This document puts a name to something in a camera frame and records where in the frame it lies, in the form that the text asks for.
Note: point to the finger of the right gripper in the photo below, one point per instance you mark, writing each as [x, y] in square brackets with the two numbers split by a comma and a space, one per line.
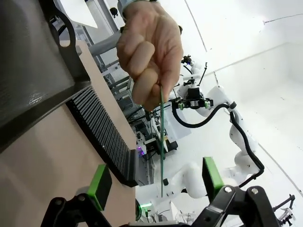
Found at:
[206, 104]
[181, 105]

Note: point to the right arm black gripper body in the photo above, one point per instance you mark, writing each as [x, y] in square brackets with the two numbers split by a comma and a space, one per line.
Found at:
[194, 98]

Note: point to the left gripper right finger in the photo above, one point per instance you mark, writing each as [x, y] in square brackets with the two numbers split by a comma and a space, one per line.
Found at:
[213, 175]

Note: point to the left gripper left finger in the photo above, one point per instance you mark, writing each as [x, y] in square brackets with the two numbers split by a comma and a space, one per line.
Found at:
[99, 189]

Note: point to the green PCB board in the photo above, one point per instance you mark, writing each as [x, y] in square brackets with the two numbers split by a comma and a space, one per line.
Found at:
[162, 142]

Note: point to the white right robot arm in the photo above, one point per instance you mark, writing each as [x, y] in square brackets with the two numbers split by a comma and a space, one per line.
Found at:
[241, 142]

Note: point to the person's right forearm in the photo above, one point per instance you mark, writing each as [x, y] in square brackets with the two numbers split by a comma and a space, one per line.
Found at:
[132, 4]

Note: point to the person's right hand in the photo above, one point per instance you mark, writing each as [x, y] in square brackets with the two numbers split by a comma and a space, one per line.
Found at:
[154, 54]

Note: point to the white robot with purple light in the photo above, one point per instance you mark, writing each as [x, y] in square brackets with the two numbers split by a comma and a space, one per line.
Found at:
[194, 67]

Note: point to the black slotted PCB rack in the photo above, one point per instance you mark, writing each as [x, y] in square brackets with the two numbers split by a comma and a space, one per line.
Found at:
[106, 134]

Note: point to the device with purple light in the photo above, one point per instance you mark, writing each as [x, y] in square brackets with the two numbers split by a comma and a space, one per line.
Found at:
[140, 149]

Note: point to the white board panel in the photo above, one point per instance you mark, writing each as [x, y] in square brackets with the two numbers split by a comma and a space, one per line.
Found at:
[80, 11]

